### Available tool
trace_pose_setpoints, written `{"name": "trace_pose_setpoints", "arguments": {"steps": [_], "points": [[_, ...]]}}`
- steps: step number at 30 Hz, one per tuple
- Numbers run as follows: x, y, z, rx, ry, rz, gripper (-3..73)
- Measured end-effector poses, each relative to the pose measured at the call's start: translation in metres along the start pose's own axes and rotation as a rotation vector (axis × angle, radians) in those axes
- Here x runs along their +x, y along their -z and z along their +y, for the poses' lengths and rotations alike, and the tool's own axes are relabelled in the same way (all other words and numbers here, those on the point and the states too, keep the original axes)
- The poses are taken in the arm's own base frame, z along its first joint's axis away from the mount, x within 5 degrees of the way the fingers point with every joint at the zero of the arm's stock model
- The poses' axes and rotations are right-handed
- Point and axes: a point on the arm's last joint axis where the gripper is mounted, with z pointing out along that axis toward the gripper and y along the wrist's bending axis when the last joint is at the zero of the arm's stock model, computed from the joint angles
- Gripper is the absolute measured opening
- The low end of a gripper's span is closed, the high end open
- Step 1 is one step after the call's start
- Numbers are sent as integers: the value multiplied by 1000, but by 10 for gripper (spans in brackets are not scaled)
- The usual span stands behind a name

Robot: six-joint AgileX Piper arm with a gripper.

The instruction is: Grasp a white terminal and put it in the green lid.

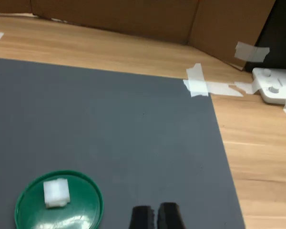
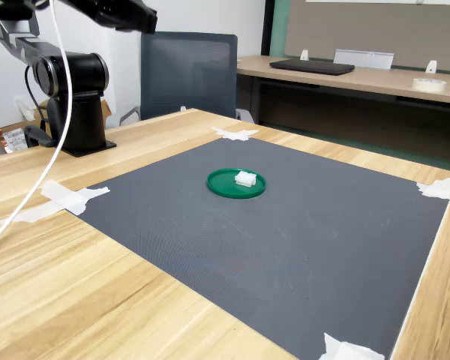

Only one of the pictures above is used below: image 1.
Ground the small white plastic terminal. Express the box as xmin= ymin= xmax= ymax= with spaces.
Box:
xmin=43 ymin=177 xmax=71 ymax=209

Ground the small white bracket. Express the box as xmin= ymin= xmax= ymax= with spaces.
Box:
xmin=252 ymin=67 xmax=286 ymax=105

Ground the grey tape piece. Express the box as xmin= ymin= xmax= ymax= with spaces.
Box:
xmin=234 ymin=41 xmax=270 ymax=63

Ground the dark grey mat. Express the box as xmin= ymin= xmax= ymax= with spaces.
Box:
xmin=0 ymin=57 xmax=246 ymax=229

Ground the black panel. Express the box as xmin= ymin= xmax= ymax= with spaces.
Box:
xmin=244 ymin=0 xmax=286 ymax=73

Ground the round green lid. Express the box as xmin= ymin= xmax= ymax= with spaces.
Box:
xmin=14 ymin=169 xmax=104 ymax=229

